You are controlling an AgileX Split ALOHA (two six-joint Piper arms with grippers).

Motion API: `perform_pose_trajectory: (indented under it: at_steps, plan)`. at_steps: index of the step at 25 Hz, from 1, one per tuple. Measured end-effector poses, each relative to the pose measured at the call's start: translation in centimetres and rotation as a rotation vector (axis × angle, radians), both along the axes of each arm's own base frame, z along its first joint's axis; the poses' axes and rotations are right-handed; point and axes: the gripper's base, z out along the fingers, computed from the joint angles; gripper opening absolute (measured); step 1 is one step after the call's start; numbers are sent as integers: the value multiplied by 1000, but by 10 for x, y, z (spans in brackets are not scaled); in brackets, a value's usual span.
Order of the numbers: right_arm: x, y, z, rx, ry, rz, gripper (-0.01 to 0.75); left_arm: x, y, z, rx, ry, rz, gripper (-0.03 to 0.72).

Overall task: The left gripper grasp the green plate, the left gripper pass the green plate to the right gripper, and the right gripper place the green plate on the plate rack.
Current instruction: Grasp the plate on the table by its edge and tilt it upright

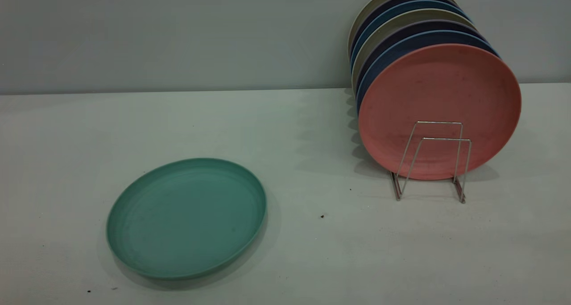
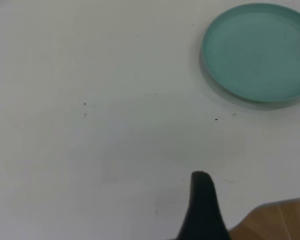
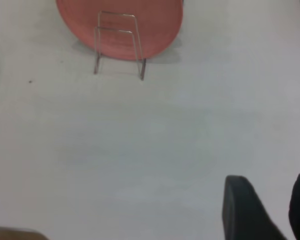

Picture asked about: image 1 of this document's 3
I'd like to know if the green round plate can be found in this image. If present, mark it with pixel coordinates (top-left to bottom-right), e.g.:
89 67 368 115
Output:
106 157 267 280

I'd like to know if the pink round plate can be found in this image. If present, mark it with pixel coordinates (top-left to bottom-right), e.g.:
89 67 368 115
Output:
358 44 521 181

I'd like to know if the blue round plate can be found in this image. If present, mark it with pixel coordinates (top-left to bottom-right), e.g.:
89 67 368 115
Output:
356 30 500 114
350 0 470 69

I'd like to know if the silver wire plate rack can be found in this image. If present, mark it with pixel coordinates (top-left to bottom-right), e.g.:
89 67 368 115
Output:
390 121 472 204

